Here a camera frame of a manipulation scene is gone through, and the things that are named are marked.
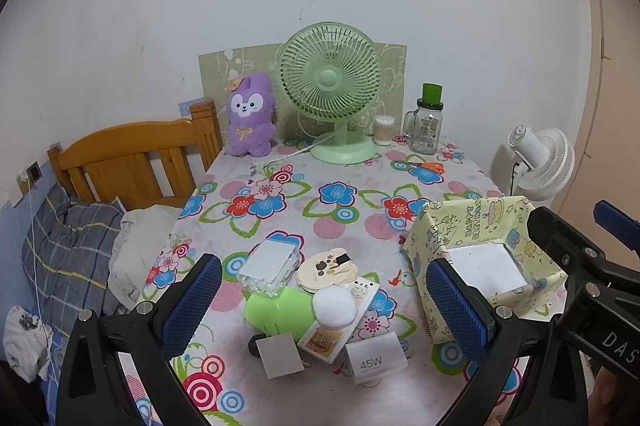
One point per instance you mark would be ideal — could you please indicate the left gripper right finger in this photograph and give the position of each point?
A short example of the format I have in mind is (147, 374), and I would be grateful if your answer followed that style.
(492, 338)

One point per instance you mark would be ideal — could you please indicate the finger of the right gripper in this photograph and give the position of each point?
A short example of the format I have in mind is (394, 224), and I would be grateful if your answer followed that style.
(618, 224)
(581, 259)

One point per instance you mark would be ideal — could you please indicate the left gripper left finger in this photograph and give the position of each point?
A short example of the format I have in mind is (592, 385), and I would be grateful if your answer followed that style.
(93, 388)

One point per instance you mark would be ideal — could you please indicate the black round object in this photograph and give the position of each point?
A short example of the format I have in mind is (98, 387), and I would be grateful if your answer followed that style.
(252, 344)

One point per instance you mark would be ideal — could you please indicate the white round puck device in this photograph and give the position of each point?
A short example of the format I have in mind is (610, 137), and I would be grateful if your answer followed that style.
(334, 307)

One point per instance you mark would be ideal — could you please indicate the white remote control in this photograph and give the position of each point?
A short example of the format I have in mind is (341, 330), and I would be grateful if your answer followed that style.
(325, 344)

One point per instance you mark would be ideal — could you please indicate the grey charger block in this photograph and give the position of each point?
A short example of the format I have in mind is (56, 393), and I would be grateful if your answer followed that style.
(280, 356)

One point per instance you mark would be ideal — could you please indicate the white crumpled cloth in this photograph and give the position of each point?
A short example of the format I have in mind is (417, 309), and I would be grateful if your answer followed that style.
(26, 342)

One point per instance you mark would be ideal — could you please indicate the yellow patterned storage box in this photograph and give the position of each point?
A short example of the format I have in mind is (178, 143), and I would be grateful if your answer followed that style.
(487, 242)

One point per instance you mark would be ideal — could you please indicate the white floor fan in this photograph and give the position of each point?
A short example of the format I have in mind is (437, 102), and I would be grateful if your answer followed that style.
(546, 161)

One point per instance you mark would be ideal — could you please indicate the blue plaid blanket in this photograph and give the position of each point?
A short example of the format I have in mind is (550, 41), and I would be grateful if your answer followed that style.
(66, 257)

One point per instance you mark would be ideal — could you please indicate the orange scissors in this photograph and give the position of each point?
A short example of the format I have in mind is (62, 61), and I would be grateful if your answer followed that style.
(434, 167)

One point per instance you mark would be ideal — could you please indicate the glass mason jar green lid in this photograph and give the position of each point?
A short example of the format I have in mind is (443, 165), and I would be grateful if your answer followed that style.
(422, 125)

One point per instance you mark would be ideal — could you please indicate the cream round compact mirror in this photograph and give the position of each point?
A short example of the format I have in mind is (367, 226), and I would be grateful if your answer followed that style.
(327, 268)

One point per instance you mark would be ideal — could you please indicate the floral tablecloth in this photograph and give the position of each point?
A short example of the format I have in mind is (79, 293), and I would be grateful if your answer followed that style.
(368, 209)

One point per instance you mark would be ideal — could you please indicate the clear plastic clip box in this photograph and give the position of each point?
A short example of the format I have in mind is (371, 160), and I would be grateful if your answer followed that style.
(269, 268)

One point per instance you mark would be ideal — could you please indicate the green oval case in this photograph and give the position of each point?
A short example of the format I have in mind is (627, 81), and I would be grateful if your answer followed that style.
(290, 312)

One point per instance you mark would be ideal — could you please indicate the cotton swab container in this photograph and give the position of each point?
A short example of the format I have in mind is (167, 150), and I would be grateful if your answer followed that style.
(383, 129)

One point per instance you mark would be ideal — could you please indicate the wooden bed headboard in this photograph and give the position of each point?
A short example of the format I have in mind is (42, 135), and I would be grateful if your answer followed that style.
(142, 163)

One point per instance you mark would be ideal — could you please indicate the green desk fan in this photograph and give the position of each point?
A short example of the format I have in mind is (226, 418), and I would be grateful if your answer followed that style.
(329, 71)

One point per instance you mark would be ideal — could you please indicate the purple plush bunny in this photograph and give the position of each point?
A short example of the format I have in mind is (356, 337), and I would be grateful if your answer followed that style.
(251, 106)

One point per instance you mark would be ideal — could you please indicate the patterned wall panel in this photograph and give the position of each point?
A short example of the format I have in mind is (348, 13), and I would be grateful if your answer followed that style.
(220, 68)

